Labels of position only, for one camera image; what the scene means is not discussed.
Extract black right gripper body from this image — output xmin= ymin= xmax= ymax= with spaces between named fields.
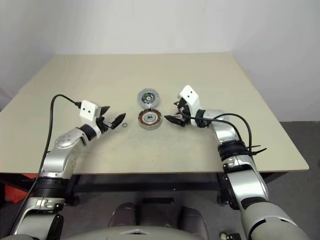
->
xmin=174 ymin=98 xmax=192 ymax=127

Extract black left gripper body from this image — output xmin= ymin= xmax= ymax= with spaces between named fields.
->
xmin=97 ymin=115 xmax=113 ymax=133

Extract silver motor stator copper windings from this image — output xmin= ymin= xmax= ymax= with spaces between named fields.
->
xmin=137 ymin=110 xmax=163 ymax=130

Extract silver motor rotor cover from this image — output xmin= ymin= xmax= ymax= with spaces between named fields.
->
xmin=136 ymin=87 xmax=162 ymax=109

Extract dark rounded shape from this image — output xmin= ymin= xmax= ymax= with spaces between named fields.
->
xmin=179 ymin=206 xmax=210 ymax=238
xmin=108 ymin=202 xmax=137 ymax=228

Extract red bag under table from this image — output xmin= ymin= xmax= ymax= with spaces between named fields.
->
xmin=4 ymin=183 xmax=26 ymax=203

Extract grey robot torso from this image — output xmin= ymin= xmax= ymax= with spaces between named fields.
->
xmin=62 ymin=224 xmax=201 ymax=240

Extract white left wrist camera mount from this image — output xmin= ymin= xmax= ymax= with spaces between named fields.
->
xmin=79 ymin=99 xmax=103 ymax=139

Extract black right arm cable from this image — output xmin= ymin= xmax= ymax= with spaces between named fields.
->
xmin=183 ymin=112 xmax=253 ymax=153

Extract black table frame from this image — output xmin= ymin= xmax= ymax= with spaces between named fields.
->
xmin=0 ymin=171 xmax=291 ymax=207

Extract black cable tie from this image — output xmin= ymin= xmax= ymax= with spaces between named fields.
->
xmin=246 ymin=143 xmax=268 ymax=157

